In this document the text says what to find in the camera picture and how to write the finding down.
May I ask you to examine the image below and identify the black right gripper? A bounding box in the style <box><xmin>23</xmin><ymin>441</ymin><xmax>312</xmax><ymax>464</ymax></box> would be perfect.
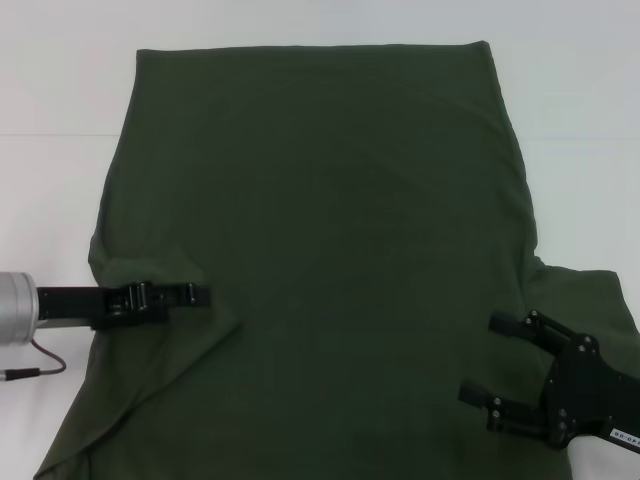
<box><xmin>458</xmin><ymin>309</ymin><xmax>640</xmax><ymax>447</ymax></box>

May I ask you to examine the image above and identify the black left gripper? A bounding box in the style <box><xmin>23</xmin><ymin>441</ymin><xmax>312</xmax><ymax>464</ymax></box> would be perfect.
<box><xmin>37</xmin><ymin>282</ymin><xmax>212</xmax><ymax>331</ymax></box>

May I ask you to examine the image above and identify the dark green shirt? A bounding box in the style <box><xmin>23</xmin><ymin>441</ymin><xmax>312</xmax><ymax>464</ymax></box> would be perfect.
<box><xmin>33</xmin><ymin>39</ymin><xmax>640</xmax><ymax>480</ymax></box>

